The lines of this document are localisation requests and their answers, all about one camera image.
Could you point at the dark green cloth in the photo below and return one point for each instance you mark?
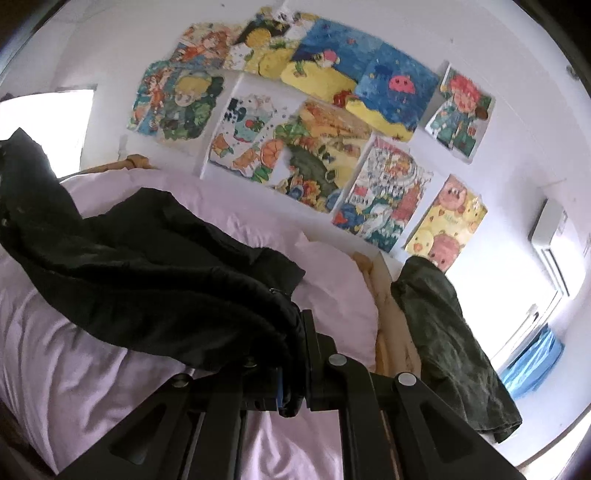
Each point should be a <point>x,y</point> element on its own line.
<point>443,341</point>

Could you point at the wooden bed frame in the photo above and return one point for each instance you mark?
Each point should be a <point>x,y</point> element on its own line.
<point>390,332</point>

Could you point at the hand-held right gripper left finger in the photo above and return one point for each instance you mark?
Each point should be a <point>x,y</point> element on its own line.
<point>194,429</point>

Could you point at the blue sea fish wall drawing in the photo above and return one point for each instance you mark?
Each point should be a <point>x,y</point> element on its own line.
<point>323,60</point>

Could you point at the yellow moon wall drawing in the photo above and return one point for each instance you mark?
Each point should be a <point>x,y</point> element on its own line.
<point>263,46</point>

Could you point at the black puffer jacket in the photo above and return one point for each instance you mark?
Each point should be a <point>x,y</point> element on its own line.
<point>138,267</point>

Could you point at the white air conditioner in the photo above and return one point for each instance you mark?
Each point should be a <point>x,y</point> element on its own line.
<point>551,244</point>

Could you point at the blond figure wall drawing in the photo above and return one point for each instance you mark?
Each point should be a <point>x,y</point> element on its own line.
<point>178,101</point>

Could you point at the red-haired figure wall drawing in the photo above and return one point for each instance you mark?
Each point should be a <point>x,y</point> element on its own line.
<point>459,113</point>

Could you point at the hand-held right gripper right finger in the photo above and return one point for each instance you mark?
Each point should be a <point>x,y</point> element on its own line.
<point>369,415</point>

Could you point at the yellow pig wall drawing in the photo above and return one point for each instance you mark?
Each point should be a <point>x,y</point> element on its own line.
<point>450,226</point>

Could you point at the white turtle wall drawing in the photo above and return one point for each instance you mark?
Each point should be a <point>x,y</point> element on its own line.
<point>244,134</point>

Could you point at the bright window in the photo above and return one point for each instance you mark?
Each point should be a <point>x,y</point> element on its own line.
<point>60,124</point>

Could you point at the pink bed cover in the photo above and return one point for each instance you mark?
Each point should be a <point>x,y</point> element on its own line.
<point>83,387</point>

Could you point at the pink jellyfish wall drawing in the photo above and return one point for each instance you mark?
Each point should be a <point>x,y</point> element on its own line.
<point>392,94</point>

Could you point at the orange landscape wall drawing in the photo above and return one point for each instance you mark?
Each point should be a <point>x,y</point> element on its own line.
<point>318,157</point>

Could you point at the blue curtain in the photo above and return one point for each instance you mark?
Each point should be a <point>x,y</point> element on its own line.
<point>535,357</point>

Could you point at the red tower wall drawing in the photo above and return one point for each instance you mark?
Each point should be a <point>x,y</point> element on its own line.
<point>385,194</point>

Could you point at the orange-haired girl wall drawing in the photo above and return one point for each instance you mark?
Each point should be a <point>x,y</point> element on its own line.
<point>203,46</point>

